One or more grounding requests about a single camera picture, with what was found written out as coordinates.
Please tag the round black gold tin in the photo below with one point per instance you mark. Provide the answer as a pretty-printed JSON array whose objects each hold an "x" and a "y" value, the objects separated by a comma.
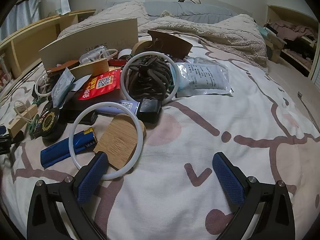
[{"x": 51, "y": 125}]

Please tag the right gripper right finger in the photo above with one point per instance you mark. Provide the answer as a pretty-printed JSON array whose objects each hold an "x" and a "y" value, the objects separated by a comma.
[{"x": 276, "y": 220}]

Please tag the blue lighter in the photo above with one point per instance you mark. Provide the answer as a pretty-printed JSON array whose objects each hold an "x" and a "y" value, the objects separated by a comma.
[{"x": 60, "y": 150}]

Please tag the patterned bed sheet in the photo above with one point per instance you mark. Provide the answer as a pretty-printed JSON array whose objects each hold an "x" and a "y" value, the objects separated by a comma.
[{"x": 173, "y": 192}]

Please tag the large beige shoe box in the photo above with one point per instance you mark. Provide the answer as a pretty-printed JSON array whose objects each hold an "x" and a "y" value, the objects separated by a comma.
[{"x": 114, "y": 34}]

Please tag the grey pillow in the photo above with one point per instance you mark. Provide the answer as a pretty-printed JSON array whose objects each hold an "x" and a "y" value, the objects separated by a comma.
[{"x": 197, "y": 13}]

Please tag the bamboo board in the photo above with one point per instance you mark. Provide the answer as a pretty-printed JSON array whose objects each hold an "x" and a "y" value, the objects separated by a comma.
[{"x": 119, "y": 141}]

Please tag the black square box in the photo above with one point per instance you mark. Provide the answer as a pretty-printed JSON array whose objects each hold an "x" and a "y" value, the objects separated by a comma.
[{"x": 148, "y": 110}]

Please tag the clear packet of face masks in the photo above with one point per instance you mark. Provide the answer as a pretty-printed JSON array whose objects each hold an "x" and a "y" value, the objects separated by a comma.
[{"x": 200, "y": 76}]

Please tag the beige knitted blanket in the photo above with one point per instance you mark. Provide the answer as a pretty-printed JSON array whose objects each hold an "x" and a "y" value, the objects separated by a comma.
[{"x": 238, "y": 35}]

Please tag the red snack packet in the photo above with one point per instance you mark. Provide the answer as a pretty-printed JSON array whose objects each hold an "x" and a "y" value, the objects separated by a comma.
[{"x": 100, "y": 84}]

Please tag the right side clothes shelf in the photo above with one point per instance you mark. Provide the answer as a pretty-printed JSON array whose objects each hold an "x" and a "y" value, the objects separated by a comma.
[{"x": 300, "y": 34}]

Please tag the wooden bedside shelf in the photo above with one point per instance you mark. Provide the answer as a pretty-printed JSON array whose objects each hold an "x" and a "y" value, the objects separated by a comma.
[{"x": 21, "y": 49}]

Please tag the long wooden block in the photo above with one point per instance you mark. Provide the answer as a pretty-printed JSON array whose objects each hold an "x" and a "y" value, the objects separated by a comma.
[{"x": 21, "y": 120}]

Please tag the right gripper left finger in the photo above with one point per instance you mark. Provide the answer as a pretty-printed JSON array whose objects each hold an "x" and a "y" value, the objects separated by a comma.
[{"x": 44, "y": 219}]

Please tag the short wooden block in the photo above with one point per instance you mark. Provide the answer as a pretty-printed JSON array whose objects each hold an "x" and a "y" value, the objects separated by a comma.
[{"x": 94, "y": 68}]

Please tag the brown leather pouch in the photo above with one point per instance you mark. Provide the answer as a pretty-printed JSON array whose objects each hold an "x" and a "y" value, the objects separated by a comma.
[{"x": 169, "y": 44}]

